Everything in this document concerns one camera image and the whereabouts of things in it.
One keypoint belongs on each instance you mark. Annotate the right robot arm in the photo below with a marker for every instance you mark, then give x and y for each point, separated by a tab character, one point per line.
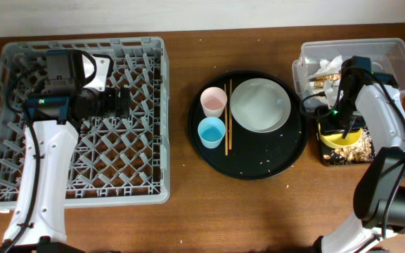
379	197

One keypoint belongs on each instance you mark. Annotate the food scraps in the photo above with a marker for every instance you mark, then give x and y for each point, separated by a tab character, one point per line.
359	153

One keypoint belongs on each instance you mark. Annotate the gold snack wrapper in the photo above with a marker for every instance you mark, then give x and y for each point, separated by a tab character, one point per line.
320	80

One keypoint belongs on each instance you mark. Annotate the white napkin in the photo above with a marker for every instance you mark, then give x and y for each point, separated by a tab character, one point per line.
330	89

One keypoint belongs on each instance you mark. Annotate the wooden chopstick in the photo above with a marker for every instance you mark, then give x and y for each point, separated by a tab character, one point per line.
226	144
230	115

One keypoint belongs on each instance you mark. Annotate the grey round plate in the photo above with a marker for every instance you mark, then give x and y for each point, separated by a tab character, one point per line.
260	105

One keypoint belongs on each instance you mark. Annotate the round black tray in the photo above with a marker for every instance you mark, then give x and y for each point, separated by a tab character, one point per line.
253	156

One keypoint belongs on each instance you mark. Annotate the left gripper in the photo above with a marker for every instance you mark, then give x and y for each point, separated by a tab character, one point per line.
113	95

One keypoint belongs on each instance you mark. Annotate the blue cup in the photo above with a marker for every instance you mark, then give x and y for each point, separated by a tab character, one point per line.
211	131

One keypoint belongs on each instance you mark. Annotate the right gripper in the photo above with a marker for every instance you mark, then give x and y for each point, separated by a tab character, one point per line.
349	125

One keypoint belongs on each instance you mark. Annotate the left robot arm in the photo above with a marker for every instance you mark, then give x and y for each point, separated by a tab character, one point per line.
73	91

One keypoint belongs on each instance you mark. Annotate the grey dishwasher rack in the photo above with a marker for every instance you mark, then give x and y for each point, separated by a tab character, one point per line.
118	161

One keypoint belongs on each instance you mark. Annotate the black rectangular tray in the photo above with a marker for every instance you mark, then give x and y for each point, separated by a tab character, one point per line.
338	150

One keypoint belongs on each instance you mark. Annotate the clear plastic bin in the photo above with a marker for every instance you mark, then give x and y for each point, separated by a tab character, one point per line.
387	55

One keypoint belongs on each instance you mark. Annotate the pink cup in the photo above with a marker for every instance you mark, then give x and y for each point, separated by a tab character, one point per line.
213	101

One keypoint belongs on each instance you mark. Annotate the yellow bowl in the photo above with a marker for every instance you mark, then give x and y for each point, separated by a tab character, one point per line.
337	141

